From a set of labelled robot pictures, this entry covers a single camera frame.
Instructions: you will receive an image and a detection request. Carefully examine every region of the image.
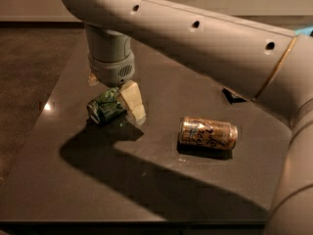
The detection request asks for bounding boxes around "green soda can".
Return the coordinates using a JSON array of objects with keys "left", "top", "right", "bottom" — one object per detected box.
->
[{"left": 86, "top": 87, "right": 125, "bottom": 125}]

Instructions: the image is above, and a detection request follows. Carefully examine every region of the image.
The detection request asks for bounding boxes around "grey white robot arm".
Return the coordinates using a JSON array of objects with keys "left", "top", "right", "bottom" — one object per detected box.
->
[{"left": 62, "top": 0, "right": 313, "bottom": 235}]

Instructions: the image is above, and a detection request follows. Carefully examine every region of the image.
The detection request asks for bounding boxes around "gold brown soda can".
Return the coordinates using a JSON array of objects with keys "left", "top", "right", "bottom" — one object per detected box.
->
[{"left": 179, "top": 117, "right": 238, "bottom": 151}]

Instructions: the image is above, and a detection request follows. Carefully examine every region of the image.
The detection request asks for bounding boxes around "black snack bar wrapper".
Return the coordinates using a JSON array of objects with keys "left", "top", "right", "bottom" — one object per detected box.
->
[{"left": 222, "top": 88, "right": 245, "bottom": 104}]

